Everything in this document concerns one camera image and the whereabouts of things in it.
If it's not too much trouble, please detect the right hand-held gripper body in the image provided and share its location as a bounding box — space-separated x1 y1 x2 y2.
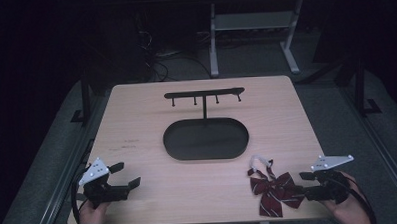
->
302 154 357 206

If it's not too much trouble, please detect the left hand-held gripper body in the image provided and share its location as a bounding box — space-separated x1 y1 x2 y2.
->
77 156 130 210

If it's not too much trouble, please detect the dark red striped bow tie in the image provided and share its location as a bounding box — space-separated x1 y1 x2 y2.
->
246 153 306 219

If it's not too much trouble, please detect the black hook stand with tray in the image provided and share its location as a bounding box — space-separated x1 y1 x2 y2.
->
161 86 251 162

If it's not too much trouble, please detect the person's left hand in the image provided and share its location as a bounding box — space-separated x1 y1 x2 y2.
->
77 197 110 224

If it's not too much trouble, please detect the person's right hand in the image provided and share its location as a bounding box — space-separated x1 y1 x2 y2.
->
323 171 373 224

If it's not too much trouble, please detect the black metal stand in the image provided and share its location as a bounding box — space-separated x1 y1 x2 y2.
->
68 70 98 125
353 57 383 118

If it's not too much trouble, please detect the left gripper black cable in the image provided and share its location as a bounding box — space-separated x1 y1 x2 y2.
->
69 169 91 224

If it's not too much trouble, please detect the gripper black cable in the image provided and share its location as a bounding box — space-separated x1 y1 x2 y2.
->
335 176 379 224
69 169 91 224

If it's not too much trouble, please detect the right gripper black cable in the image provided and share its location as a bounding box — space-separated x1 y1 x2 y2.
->
335 176 379 224

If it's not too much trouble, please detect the bundle of dark floor cables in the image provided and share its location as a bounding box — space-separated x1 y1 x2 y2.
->
134 23 213 83

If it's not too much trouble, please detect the white metal table frame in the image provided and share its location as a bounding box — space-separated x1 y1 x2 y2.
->
208 0 307 78

